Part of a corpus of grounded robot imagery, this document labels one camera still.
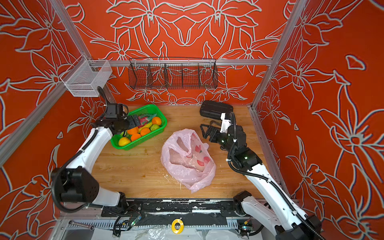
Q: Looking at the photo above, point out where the yellow orange mango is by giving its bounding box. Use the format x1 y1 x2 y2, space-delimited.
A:
118 137 131 147

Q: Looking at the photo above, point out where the orange fruit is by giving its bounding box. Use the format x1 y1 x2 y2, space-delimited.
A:
130 133 142 142
152 117 162 126
140 128 151 137
126 127 139 135

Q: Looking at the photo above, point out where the pink dragon fruit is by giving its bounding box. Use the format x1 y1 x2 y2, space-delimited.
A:
138 114 157 126

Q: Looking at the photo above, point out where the pink plastic bag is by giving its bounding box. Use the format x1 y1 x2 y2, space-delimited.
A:
161 129 216 194

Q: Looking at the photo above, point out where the green fruit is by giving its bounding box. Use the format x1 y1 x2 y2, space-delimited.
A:
150 124 160 132

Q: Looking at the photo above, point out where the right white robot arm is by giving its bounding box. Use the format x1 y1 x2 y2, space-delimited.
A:
200 124 324 240

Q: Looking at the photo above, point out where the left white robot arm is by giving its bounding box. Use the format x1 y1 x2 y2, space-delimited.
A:
51 87 140 217

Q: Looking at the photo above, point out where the black plastic case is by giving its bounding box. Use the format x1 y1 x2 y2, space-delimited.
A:
200 100 234 120

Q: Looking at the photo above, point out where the yellow banana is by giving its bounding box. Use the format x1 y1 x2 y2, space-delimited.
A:
138 122 153 133

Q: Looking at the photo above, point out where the green plastic basket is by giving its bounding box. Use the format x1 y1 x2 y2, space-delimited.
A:
111 105 168 151

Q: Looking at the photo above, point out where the yellow tape roll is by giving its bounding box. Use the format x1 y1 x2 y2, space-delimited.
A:
171 219 184 235

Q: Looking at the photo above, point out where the white mesh wall basket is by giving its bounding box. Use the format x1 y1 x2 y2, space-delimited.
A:
61 60 112 97

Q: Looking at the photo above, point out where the black wire wall basket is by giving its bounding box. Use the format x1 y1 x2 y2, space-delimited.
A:
128 58 219 90

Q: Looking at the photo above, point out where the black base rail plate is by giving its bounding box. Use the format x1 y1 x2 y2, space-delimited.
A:
101 197 262 218

